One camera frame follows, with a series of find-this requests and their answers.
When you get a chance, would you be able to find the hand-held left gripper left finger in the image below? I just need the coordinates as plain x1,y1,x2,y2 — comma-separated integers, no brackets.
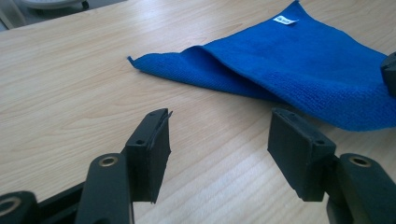
122,107,174,205

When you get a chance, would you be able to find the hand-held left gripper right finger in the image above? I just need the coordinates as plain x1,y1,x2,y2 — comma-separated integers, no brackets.
266,106,338,203

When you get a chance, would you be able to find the blue microfibre cloth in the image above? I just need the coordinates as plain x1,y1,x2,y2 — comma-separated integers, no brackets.
126,0,396,133

